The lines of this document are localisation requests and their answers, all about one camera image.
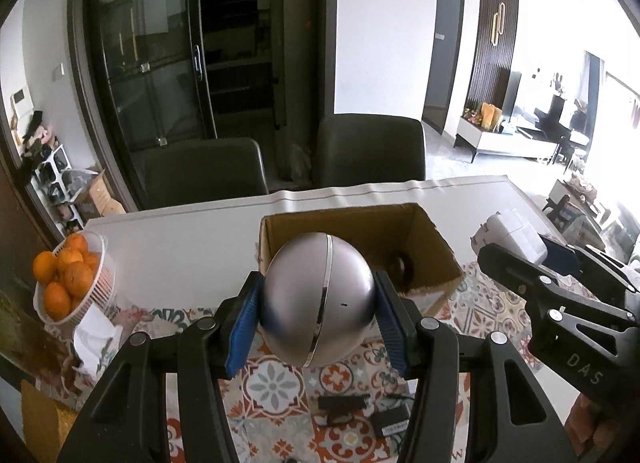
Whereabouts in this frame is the white tv console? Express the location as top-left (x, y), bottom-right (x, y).
top-left (454, 117), bottom-right (589, 163)

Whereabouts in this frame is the small cardboard box on floor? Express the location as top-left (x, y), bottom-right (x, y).
top-left (73, 172), bottom-right (126, 221)

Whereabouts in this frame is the white basket of oranges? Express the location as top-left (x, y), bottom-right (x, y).
top-left (32, 231), bottom-right (116, 327)

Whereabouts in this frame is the black round remote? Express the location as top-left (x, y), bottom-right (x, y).
top-left (385, 251), bottom-right (414, 294)

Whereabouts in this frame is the right dark dining chair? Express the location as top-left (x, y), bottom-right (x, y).
top-left (314, 114), bottom-right (426, 188)

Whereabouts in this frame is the dark glass cabinet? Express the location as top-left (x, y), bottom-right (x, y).
top-left (68, 0), bottom-right (337, 210)

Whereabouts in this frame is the glass vase with dried flowers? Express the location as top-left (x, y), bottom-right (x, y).
top-left (1, 292), bottom-right (70, 393)

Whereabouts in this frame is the small black adapter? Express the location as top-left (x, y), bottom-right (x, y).
top-left (314, 394), bottom-right (371, 427)

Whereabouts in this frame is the woven straw box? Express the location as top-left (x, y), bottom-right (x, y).
top-left (21, 379), bottom-right (78, 463)

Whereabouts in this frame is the left dark dining chair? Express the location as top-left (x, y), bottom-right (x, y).
top-left (132, 137), bottom-right (269, 208)

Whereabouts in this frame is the white shoe rack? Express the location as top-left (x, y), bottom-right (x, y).
top-left (32, 141), bottom-right (94, 237)

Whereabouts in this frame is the patterned table runner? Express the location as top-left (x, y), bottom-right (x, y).
top-left (114, 261), bottom-right (586, 463)

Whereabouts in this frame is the patterned tissue pouch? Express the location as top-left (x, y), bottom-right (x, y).
top-left (60, 301), bottom-right (212, 399)

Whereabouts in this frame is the person's right hand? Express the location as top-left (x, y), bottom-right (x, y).
top-left (564, 394), bottom-right (620, 457)

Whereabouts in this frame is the dark dining chair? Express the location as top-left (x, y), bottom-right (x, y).
top-left (132, 137), bottom-right (269, 208)
top-left (314, 114), bottom-right (426, 188)

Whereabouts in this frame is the white cube charger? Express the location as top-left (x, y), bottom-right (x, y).
top-left (471, 209), bottom-right (548, 265)

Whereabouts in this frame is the silver sphere device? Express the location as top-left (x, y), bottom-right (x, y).
top-left (259, 232), bottom-right (375, 368)

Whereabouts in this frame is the dark hallway door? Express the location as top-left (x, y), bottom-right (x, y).
top-left (422, 0), bottom-right (464, 134)

